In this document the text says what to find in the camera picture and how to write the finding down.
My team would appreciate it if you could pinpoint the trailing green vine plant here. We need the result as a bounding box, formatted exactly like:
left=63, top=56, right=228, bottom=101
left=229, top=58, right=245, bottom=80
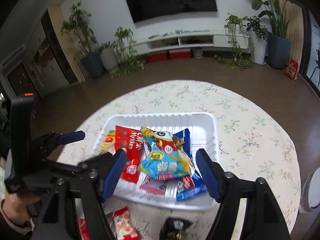
left=110, top=27, right=144, bottom=78

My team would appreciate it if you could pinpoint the person's left hand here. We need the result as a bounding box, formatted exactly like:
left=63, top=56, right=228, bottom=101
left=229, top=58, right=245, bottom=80
left=2, top=191, right=41, bottom=225

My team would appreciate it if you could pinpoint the white round bin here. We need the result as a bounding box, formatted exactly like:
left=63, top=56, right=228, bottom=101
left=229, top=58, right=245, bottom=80
left=299, top=168, right=320, bottom=213

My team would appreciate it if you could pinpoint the red paper bag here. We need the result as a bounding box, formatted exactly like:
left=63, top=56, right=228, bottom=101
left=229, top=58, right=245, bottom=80
left=284, top=59, right=299, bottom=81

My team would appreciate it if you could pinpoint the pink small snack packet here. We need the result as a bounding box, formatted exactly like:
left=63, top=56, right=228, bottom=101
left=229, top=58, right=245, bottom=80
left=139, top=176, right=167, bottom=196

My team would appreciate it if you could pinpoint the light blue cartoon snack bag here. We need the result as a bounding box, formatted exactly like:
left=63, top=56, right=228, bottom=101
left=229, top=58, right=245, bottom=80
left=138, top=126, right=193, bottom=180

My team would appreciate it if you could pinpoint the orange yellow snack packet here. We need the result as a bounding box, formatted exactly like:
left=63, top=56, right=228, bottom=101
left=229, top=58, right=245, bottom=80
left=100, top=130, right=116, bottom=154

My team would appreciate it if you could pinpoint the black snack packet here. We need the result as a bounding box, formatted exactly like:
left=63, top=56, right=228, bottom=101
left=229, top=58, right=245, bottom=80
left=159, top=217, right=193, bottom=240

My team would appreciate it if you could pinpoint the white TV console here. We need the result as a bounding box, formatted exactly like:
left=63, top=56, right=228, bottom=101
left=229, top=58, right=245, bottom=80
left=132, top=30, right=250, bottom=55

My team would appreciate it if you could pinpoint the tall plant in dark pot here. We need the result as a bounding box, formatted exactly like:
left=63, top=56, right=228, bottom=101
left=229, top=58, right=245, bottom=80
left=252, top=0, right=305, bottom=70

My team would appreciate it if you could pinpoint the red storage box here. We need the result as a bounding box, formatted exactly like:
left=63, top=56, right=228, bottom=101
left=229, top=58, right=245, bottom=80
left=169, top=48, right=192, bottom=60
left=146, top=50, right=168, bottom=63

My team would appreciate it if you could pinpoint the strawberry red snack packet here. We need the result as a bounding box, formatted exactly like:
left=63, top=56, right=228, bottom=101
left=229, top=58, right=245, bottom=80
left=105, top=207, right=140, bottom=240

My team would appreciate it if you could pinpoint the small red candy wrapper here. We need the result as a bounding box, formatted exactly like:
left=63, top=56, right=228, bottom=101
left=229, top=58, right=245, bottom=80
left=79, top=219, right=90, bottom=240

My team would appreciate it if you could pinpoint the plant in dark blue pot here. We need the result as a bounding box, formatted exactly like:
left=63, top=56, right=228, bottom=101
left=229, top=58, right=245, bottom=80
left=61, top=1, right=105, bottom=79

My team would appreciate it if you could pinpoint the black chair outside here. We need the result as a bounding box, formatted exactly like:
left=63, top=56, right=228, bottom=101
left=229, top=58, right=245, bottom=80
left=310, top=59, right=320, bottom=87

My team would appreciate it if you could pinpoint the left red storage box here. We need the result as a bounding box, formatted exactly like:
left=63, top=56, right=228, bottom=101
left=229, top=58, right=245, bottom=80
left=146, top=50, right=168, bottom=63

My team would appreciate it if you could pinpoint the floral tablecloth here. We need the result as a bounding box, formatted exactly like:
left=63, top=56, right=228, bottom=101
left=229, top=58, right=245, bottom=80
left=58, top=80, right=301, bottom=239

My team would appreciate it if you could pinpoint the right red storage box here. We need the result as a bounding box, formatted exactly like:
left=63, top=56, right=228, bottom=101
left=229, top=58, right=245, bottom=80
left=169, top=48, right=192, bottom=60

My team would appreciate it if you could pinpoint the large red snack bag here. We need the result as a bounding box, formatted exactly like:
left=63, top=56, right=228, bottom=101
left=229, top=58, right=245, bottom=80
left=115, top=126, right=144, bottom=184

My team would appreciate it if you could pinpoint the white plastic tray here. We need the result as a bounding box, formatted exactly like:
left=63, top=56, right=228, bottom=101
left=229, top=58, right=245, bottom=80
left=92, top=113, right=219, bottom=211

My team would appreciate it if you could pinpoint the white cabinet with shelves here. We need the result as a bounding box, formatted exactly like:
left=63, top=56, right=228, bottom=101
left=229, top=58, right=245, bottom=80
left=23, top=22, right=69, bottom=96

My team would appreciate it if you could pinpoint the bushy plant in white pot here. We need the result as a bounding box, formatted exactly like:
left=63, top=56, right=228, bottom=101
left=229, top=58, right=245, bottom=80
left=244, top=16, right=268, bottom=66

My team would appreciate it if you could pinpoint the dark blue snack packet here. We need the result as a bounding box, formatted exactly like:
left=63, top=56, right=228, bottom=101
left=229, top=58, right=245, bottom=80
left=175, top=128, right=207, bottom=202

